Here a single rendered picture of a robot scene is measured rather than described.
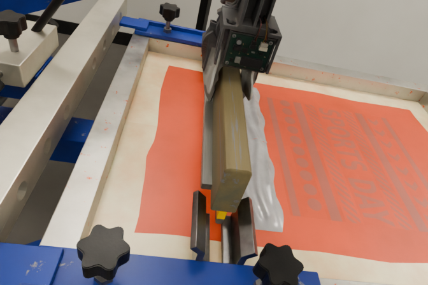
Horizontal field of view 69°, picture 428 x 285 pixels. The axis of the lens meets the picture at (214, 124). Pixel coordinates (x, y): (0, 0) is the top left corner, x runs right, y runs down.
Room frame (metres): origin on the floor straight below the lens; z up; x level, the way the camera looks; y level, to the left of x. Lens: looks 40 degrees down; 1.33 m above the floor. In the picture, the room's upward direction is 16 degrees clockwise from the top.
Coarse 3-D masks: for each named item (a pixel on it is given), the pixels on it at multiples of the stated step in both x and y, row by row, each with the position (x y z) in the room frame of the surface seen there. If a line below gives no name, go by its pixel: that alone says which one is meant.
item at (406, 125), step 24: (168, 72) 0.58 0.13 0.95; (192, 72) 0.61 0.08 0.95; (168, 96) 0.49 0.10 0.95; (192, 96) 0.52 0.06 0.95; (264, 96) 0.59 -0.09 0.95; (288, 96) 0.62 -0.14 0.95; (312, 96) 0.65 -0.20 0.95; (168, 120) 0.42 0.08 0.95; (192, 120) 0.44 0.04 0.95; (408, 120) 0.66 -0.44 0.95; (408, 144) 0.56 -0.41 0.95
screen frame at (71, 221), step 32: (128, 64) 0.51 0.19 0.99; (288, 64) 0.70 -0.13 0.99; (320, 64) 0.75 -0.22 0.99; (128, 96) 0.42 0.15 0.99; (416, 96) 0.77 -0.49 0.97; (96, 128) 0.32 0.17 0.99; (96, 160) 0.27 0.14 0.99; (64, 192) 0.21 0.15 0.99; (96, 192) 0.22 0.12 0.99; (64, 224) 0.17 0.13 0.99
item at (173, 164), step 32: (160, 128) 0.40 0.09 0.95; (160, 160) 0.33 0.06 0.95; (192, 160) 0.35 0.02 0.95; (160, 192) 0.27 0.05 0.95; (192, 192) 0.29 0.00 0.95; (160, 224) 0.22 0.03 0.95; (288, 224) 0.28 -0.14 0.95; (320, 224) 0.29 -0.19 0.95; (352, 224) 0.31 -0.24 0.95; (352, 256) 0.25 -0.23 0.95; (384, 256) 0.27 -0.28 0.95; (416, 256) 0.28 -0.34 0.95
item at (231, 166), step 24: (216, 96) 0.39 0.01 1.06; (240, 96) 0.35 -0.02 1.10; (216, 120) 0.33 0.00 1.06; (240, 120) 0.30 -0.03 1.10; (216, 144) 0.29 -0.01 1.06; (240, 144) 0.26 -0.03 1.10; (216, 168) 0.25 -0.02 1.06; (240, 168) 0.22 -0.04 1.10; (216, 192) 0.22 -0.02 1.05; (240, 192) 0.22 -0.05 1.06
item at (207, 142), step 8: (208, 104) 0.40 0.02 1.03; (208, 112) 0.38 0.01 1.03; (208, 120) 0.36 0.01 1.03; (208, 128) 0.34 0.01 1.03; (208, 136) 0.33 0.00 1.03; (208, 144) 0.31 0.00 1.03; (208, 152) 0.30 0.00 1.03; (208, 160) 0.28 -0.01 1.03; (208, 168) 0.27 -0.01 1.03; (208, 176) 0.26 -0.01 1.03; (208, 184) 0.24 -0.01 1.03
